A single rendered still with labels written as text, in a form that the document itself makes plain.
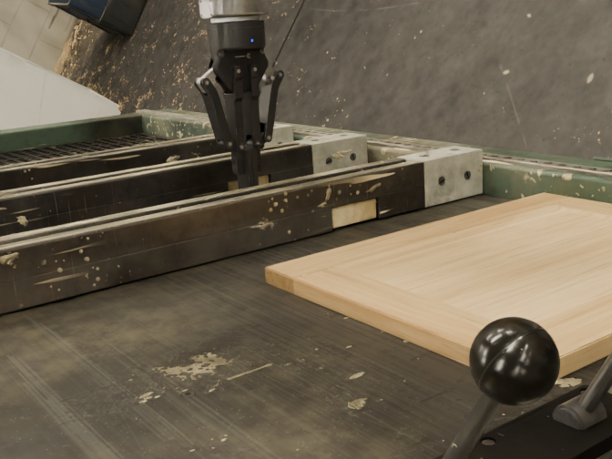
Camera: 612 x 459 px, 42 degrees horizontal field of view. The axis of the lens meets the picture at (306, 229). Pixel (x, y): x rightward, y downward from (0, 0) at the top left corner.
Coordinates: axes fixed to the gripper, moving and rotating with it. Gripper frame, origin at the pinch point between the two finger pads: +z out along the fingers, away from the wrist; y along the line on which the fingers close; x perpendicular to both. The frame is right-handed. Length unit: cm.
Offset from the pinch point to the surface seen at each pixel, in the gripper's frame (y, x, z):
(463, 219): -19.4, 21.4, 6.7
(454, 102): -139, -95, 10
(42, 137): -10, -118, 6
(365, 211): -14.1, 7.8, 6.8
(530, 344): 31, 73, -7
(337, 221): -9.1, 7.8, 7.3
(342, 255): 1.6, 22.5, 6.7
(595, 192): -38.2, 28.1, 5.5
